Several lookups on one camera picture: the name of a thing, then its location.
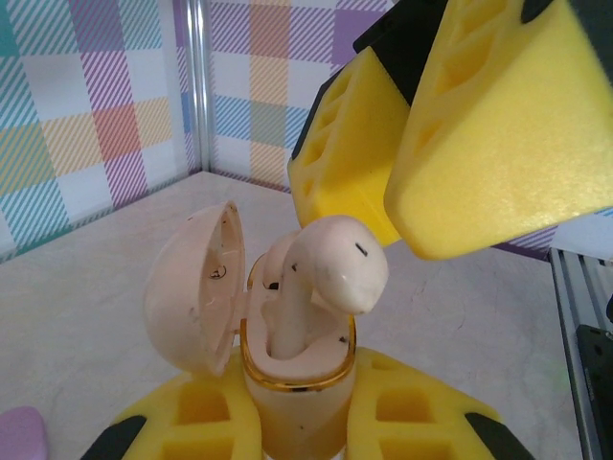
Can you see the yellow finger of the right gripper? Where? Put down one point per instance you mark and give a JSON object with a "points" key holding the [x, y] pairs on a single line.
{"points": [[503, 144], [349, 158]]}

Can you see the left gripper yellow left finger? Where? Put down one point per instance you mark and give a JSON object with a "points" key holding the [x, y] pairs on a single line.
{"points": [[191, 417]]}

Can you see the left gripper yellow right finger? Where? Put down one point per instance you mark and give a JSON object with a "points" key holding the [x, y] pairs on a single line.
{"points": [[412, 417]]}

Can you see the beige earbud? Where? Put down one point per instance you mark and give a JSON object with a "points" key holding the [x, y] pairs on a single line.
{"points": [[277, 254], [335, 259]]}

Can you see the beige earbud charging case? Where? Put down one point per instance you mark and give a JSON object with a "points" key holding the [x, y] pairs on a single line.
{"points": [[191, 297]]}

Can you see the purple earbud charging case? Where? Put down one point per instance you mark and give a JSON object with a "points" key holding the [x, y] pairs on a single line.
{"points": [[21, 431]]}

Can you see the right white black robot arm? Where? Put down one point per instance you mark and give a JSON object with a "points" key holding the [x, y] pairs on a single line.
{"points": [[610, 314]]}

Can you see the right aluminium frame post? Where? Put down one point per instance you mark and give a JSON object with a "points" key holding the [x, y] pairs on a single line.
{"points": [[198, 86]]}

